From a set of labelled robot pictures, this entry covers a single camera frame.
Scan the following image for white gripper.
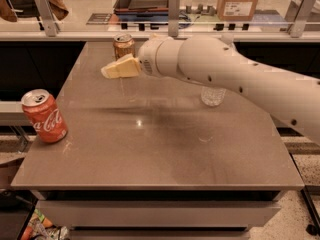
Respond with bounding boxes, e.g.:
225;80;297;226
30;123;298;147
101;33;172;79

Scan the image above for orange soda can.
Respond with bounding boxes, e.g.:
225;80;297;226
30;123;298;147
113;34;135;59

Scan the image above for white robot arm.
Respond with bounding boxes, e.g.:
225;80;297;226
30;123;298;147
101;36;320;144

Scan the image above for red coke can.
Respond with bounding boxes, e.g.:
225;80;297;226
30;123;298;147
21;89;68;143

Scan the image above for grey metal tray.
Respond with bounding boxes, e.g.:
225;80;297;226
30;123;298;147
112;0;176;14

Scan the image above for clear plastic water bottle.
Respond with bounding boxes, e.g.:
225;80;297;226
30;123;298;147
200;33;236;107

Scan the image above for brown jacket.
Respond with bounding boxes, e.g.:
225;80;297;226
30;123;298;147
0;0;69;22

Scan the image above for cardboard box with label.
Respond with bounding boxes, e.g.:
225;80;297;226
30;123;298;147
217;0;258;21

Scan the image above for grey drawer cabinet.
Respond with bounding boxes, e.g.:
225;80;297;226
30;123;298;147
37;200;281;240

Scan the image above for snack packets on floor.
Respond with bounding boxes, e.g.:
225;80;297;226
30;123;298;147
19;209;70;240

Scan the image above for middle metal railing post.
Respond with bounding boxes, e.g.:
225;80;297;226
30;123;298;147
168;0;180;37

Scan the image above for metal railing post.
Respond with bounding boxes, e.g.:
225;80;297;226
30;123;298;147
168;0;180;37
34;0;59;37
289;0;317;38

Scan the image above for left metal railing post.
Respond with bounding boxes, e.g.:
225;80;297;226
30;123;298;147
34;0;59;37

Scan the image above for right metal railing post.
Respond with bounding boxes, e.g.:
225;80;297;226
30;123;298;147
289;0;317;38

